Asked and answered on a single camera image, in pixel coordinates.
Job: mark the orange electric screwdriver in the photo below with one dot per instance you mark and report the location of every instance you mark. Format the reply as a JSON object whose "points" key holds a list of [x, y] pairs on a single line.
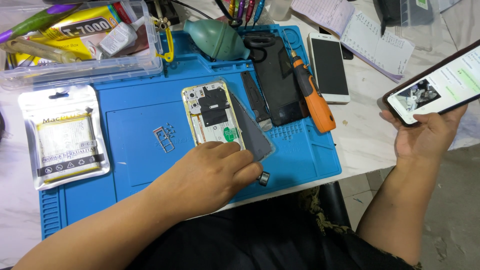
{"points": [[313, 97]]}

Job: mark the beige tube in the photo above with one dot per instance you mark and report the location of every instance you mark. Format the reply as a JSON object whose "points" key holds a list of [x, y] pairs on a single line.
{"points": [[37, 49]]}

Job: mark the blue silicone repair mat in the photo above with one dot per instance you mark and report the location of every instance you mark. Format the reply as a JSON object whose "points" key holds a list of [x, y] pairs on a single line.
{"points": [[142, 165]]}

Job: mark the gold-framed phone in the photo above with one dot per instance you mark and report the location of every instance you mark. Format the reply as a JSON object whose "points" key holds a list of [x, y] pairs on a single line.
{"points": [[212, 112]]}

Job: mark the black phone screen panel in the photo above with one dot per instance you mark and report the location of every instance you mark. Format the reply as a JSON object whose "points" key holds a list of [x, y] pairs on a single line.
{"points": [[277, 86]]}

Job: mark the white smartphone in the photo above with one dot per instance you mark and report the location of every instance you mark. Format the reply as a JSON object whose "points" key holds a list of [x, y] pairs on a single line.
{"points": [[329, 67]]}

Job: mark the clear plastic bottle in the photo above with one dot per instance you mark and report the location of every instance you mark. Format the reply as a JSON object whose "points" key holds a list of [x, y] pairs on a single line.
{"points": [[279, 8]]}

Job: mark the green rubber air blower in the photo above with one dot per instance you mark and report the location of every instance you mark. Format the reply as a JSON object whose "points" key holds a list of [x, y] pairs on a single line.
{"points": [[215, 39]]}

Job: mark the black utility knife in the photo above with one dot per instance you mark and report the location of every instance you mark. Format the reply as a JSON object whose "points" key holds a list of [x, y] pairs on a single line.
{"points": [[255, 97]]}

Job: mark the small white glue bottle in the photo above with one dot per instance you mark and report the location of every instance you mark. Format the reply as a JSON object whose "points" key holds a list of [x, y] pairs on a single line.
{"points": [[118, 37]]}

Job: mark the person's black clothing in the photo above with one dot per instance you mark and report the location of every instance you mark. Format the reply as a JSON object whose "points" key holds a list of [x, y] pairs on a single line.
{"points": [[262, 240]]}

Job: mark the person's right hand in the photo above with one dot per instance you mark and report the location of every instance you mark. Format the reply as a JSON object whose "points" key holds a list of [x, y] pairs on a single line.
{"points": [[423, 138]]}

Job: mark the small black metal cylinder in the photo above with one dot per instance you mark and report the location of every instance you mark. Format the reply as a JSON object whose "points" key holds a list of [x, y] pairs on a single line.
{"points": [[263, 179]]}

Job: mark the black tool stand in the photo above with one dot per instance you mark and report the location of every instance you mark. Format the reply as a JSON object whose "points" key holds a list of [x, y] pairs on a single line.
{"points": [[163, 11]]}

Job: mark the black smartphone with lit screen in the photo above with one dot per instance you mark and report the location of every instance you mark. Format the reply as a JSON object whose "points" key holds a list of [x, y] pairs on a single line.
{"points": [[442, 82]]}

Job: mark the set of coloured screwdrivers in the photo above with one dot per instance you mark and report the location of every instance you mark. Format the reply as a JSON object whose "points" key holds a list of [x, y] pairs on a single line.
{"points": [[248, 9]]}

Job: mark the person's left hand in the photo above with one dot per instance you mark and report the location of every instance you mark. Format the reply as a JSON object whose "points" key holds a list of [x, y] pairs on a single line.
{"points": [[210, 180]]}

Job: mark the open paper notebook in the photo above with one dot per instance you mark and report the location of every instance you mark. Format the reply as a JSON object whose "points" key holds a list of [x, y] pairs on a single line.
{"points": [[371, 41]]}

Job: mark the black stool seat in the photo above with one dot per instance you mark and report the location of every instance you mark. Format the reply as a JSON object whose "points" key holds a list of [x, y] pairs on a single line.
{"points": [[333, 204]]}

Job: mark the clear plastic storage box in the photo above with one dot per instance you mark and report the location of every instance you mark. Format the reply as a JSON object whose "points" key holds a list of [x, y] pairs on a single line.
{"points": [[75, 71]]}

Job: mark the black phone under notebook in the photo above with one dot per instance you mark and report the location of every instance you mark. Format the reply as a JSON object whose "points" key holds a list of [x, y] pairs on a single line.
{"points": [[347, 52]]}

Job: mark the silver SIM tray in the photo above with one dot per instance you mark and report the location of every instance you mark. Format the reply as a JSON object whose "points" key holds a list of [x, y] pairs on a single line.
{"points": [[163, 139]]}

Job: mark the black pouch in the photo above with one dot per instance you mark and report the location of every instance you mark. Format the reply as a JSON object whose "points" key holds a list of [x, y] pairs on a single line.
{"points": [[388, 13]]}

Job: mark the phone battery in silver packet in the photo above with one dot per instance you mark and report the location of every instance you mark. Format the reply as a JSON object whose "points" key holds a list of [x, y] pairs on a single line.
{"points": [[63, 138]]}

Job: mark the group of tiny screws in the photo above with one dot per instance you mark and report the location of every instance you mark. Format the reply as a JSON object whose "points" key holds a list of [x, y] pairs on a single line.
{"points": [[170, 129]]}

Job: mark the green and purple tool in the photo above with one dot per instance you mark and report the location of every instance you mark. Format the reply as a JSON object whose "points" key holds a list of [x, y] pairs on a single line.
{"points": [[35, 20]]}

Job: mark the black scissors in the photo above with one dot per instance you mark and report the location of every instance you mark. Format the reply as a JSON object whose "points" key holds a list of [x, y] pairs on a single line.
{"points": [[258, 41]]}

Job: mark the grey phone back cover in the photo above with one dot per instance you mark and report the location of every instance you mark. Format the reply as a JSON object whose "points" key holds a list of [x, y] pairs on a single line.
{"points": [[253, 131]]}

